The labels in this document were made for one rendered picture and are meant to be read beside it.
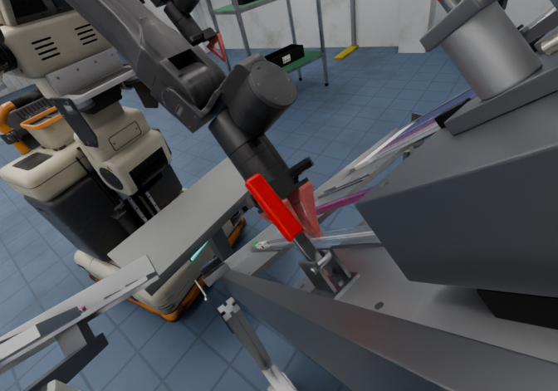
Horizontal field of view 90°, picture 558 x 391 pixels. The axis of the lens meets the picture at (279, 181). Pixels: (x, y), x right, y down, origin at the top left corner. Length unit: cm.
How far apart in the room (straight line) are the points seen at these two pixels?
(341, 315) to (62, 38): 101
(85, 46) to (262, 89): 85
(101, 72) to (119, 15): 68
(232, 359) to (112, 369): 55
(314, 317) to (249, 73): 23
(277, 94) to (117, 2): 21
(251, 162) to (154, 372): 127
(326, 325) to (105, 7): 38
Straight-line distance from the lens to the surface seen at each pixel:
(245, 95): 31
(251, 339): 83
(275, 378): 97
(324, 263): 22
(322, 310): 19
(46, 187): 133
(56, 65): 105
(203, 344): 145
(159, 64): 37
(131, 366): 158
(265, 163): 34
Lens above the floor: 123
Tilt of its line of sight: 39 degrees down
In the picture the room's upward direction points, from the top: 15 degrees counter-clockwise
